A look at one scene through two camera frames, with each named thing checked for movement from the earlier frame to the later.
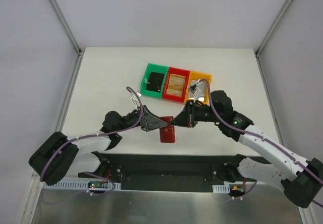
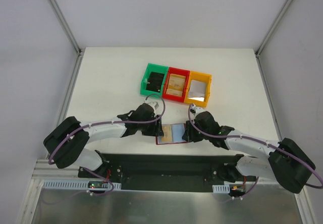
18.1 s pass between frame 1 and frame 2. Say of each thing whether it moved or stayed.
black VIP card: stayed
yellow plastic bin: stayed
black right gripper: moved
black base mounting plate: stayed
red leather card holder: moved
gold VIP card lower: stayed
